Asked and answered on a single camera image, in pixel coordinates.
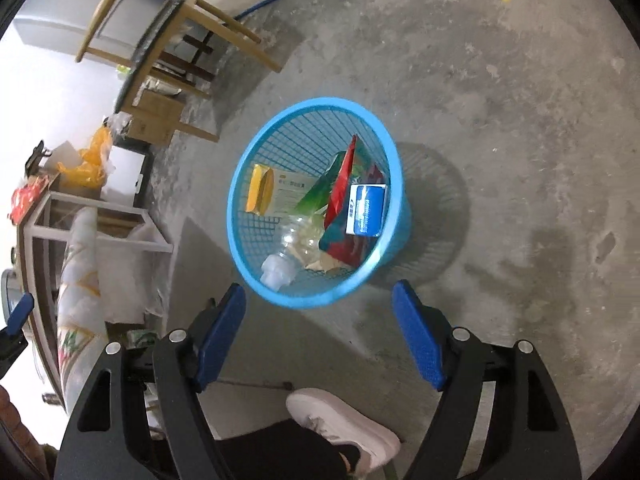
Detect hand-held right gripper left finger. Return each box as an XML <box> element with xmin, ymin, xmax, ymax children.
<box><xmin>52</xmin><ymin>282</ymin><xmax>247</xmax><ymax>480</ymax></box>

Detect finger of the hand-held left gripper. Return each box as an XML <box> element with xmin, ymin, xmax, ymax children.
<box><xmin>0</xmin><ymin>292</ymin><xmax>36</xmax><ymax>376</ymax></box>

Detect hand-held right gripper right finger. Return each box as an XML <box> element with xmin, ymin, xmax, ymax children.
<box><xmin>391</xmin><ymin>280</ymin><xmax>583</xmax><ymax>480</ymax></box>

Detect red snack bag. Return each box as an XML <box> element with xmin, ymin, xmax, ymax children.
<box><xmin>319</xmin><ymin>135</ymin><xmax>386</xmax><ymax>265</ymax></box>

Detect blue toothpaste box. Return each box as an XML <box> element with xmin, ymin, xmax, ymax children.
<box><xmin>345</xmin><ymin>183</ymin><xmax>389</xmax><ymax>237</ymax></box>

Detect yellow cardboard box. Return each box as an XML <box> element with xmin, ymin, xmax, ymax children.
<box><xmin>245</xmin><ymin>164</ymin><xmax>321</xmax><ymax>218</ymax></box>

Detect green snack bag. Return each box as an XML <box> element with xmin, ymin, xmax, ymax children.
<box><xmin>294</xmin><ymin>151</ymin><xmax>351</xmax><ymax>217</ymax></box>

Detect blue mesh wastebasket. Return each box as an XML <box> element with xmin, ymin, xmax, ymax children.
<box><xmin>227</xmin><ymin>97</ymin><xmax>413</xmax><ymax>308</ymax></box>

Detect person's left forearm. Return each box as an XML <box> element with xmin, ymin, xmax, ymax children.
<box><xmin>0</xmin><ymin>385</ymin><xmax>56</xmax><ymax>480</ymax></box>

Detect grey rice cooker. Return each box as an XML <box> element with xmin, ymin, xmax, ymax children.
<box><xmin>0</xmin><ymin>269</ymin><xmax>23</xmax><ymax>331</ymax></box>

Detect white plastic sheet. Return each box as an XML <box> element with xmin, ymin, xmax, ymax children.
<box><xmin>100</xmin><ymin>222</ymin><xmax>173</xmax><ymax>323</ymax></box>

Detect red plastic bag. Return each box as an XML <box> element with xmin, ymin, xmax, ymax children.
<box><xmin>11</xmin><ymin>180</ymin><xmax>46</xmax><ymax>223</ymax></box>

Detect person's white shoe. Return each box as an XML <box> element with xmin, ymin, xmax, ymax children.
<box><xmin>286</xmin><ymin>387</ymin><xmax>402</xmax><ymax>476</ymax></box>

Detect clear plastic bottle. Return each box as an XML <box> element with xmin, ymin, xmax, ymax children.
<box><xmin>261</xmin><ymin>212</ymin><xmax>328</xmax><ymax>289</ymax></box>

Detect wooden side table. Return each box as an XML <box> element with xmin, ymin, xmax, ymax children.
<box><xmin>17</xmin><ymin>187</ymin><xmax>175</xmax><ymax>401</ymax></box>

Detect person's black pants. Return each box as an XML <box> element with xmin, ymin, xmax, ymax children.
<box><xmin>212</xmin><ymin>417</ymin><xmax>362</xmax><ymax>480</ymax></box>

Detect yellow plastic bag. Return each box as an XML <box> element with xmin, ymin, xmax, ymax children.
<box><xmin>57</xmin><ymin>126</ymin><xmax>113</xmax><ymax>186</ymax></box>

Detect white foam box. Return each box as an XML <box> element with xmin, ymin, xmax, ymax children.
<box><xmin>100</xmin><ymin>145</ymin><xmax>153</xmax><ymax>196</ymax></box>

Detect dark wooden stool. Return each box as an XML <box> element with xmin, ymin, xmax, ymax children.
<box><xmin>152</xmin><ymin>32</ymin><xmax>217</xmax><ymax>98</ymax></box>

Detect grey fridge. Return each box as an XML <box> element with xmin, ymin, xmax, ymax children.
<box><xmin>12</xmin><ymin>0</ymin><xmax>138</xmax><ymax>66</ymax></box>

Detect wooden chair black seat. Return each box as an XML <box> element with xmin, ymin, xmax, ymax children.
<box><xmin>75</xmin><ymin>0</ymin><xmax>283</xmax><ymax>143</ymax></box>

